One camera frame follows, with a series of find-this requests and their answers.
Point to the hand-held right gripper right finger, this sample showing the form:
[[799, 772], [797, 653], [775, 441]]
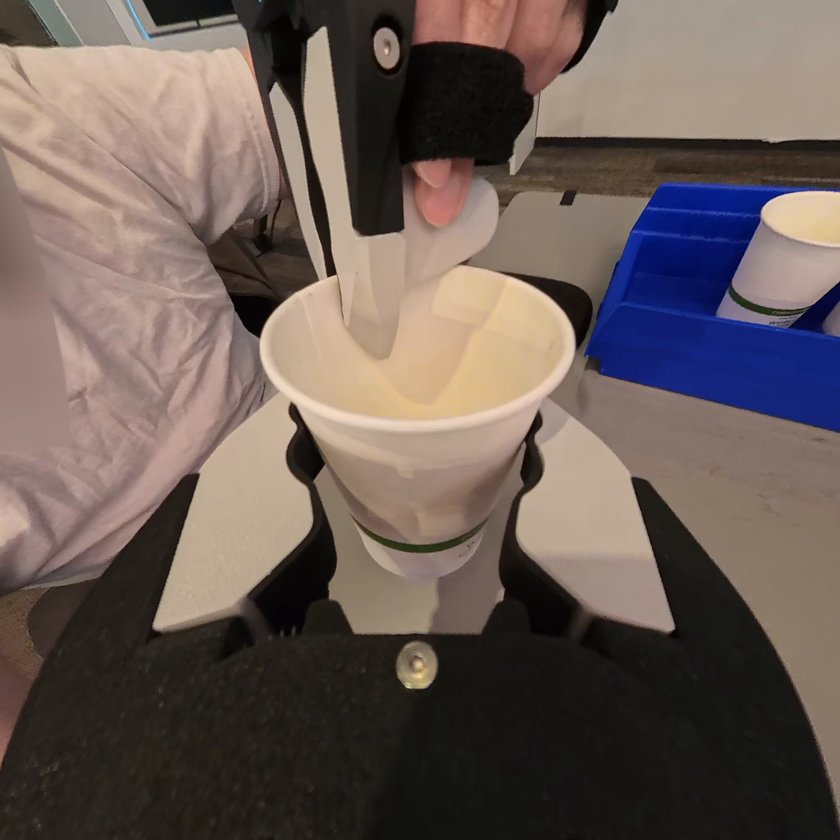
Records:
[[604, 551]]

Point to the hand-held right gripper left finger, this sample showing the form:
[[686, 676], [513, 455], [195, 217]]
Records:
[[230, 551]]

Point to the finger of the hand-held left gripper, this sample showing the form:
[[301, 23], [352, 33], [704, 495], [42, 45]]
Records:
[[374, 289], [295, 145]]

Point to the blue plastic bin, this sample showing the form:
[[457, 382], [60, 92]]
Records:
[[656, 355]]

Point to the person's right forearm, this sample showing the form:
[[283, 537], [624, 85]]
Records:
[[8, 709]]

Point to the person's left hand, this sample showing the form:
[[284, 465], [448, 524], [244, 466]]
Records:
[[486, 24]]

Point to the large dark wall screen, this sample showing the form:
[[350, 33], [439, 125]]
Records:
[[184, 11]]

